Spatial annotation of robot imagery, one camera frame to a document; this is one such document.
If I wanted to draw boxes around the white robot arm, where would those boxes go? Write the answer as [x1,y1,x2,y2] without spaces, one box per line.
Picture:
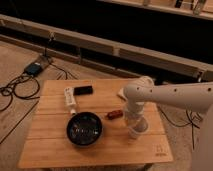
[123,77,213,171]

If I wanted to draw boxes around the red-brown sausage toy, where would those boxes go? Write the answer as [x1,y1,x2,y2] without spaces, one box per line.
[106,110,123,120]

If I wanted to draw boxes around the white sponge block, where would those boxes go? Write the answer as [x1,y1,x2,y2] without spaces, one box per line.
[117,88,126,101]

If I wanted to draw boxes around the black frying pan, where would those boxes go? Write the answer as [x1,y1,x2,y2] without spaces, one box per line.
[66,112,103,146]

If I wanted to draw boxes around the black rectangular box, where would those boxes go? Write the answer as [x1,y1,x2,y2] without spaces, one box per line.
[74,86,93,95]

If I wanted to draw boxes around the wooden slatted table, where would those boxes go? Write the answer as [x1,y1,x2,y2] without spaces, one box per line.
[19,79,173,168]

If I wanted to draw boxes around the black power adapter box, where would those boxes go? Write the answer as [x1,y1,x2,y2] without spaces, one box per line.
[24,62,42,76]

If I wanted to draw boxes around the black cable right floor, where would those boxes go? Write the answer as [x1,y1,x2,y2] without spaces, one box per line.
[157,105,204,150]

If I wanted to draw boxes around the black floor cables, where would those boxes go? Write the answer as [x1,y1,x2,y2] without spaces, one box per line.
[0,53,79,145]

